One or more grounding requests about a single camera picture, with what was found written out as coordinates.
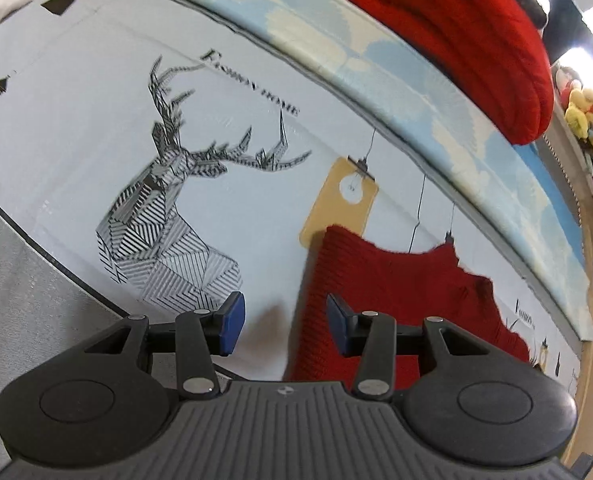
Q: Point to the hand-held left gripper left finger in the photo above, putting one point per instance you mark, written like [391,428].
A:
[232,322]

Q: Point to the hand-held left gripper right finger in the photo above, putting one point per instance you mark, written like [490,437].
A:
[337,321]

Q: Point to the small red knit sweater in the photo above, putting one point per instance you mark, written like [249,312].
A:
[401,300]

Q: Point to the grey bedsheet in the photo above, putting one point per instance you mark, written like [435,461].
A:
[26,285]

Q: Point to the cloud patterned blue mat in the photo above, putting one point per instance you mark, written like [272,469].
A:
[426,125]

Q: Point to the deer printed bedsheet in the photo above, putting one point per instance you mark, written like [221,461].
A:
[126,110]

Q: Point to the folded red knit sweater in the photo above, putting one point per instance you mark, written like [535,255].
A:
[451,35]

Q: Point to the yellow plush toys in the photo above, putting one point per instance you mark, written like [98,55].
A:
[583,115]

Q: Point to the dark blue shark plush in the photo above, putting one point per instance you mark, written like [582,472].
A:
[568,15]

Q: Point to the wooden bed frame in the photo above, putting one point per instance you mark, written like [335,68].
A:
[587,360]

